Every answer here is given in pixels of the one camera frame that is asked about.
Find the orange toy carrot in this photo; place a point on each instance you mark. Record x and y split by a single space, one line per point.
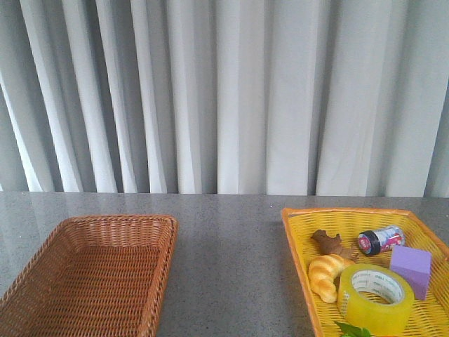
349 330

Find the yellow tape roll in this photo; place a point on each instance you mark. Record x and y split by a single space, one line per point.
375 298

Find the small lying jar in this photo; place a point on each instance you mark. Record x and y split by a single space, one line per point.
373 242

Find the purple foam block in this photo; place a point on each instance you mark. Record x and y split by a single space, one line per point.
414 265

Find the brown wicker basket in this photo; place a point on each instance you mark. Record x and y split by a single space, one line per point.
99 275

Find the grey pleated curtain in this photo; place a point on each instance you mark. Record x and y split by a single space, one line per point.
325 98

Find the toy croissant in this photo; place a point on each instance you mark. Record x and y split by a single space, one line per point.
323 271

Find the yellow woven basket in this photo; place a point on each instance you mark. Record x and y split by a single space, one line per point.
429 317

